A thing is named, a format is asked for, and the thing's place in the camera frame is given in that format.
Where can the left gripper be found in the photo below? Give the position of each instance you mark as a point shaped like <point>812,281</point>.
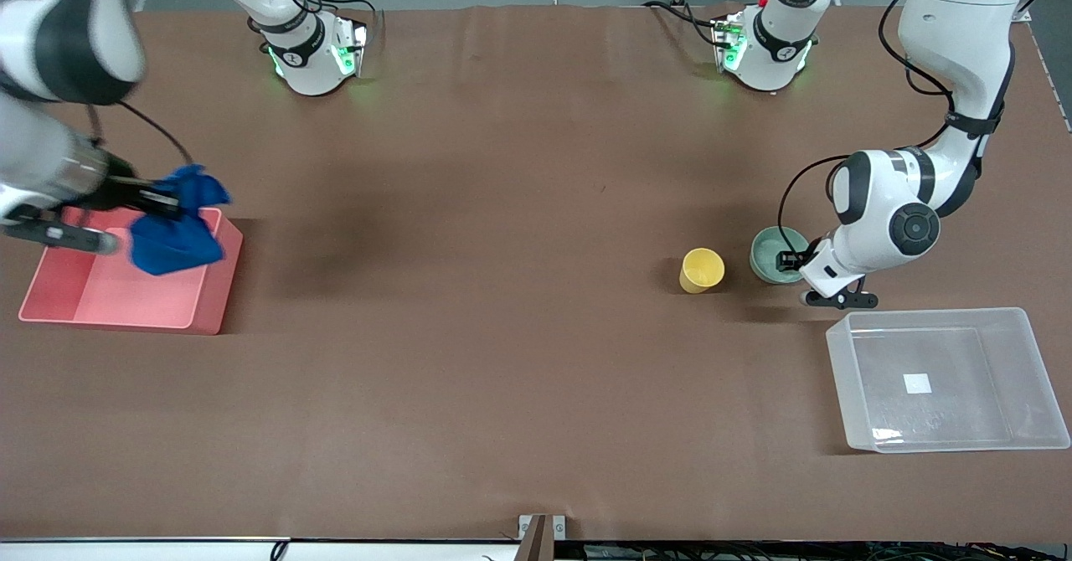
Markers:
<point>796,257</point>

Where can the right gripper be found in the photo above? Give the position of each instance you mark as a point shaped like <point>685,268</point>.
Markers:
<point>120,189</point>

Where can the pale green bowl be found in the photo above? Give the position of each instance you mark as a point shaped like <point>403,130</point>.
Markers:
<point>766,258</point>

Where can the blue glove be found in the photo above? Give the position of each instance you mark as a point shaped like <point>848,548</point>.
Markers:
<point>176,243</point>

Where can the yellow plastic cup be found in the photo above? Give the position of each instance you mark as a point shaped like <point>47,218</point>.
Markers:
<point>702,270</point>

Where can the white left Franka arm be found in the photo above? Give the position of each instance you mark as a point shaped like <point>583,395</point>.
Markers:
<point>955,33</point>

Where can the clear plastic storage box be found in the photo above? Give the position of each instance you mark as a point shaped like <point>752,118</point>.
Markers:
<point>946,377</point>

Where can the pink rectangular plastic bin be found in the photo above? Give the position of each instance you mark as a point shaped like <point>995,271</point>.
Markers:
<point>109,301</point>

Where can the brown table cover sheet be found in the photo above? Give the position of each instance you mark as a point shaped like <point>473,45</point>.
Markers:
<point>502,293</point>

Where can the metal table edge bracket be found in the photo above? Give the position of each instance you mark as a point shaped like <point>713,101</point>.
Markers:
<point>541,532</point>

